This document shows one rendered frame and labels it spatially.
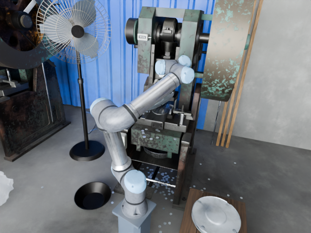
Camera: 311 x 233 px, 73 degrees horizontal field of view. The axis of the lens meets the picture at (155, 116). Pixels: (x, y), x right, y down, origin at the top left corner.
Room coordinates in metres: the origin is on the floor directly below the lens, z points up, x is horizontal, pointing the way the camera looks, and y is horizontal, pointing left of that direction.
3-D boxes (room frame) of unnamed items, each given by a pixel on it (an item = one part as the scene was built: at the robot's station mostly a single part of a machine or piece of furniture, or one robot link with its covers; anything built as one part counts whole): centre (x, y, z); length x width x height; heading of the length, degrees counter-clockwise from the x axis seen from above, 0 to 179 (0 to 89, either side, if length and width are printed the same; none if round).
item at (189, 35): (1.75, -0.10, 0.83); 0.79 x 0.43 x 1.34; 166
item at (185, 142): (1.68, -0.36, 0.45); 0.92 x 0.12 x 0.90; 166
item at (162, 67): (1.09, -0.05, 1.21); 0.11 x 0.11 x 0.08; 35
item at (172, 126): (1.61, -0.06, 0.68); 0.45 x 0.30 x 0.06; 76
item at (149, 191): (1.48, -0.03, 0.14); 0.59 x 0.10 x 0.05; 166
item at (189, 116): (1.57, -0.23, 0.76); 0.17 x 0.06 x 0.10; 76
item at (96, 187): (1.27, 0.48, 0.04); 0.30 x 0.30 x 0.07
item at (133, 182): (0.86, 0.09, 0.62); 0.13 x 0.12 x 0.14; 35
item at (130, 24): (1.69, 0.17, 1.31); 0.22 x 0.12 x 0.22; 166
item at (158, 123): (1.44, -0.02, 0.72); 0.25 x 0.14 x 0.14; 166
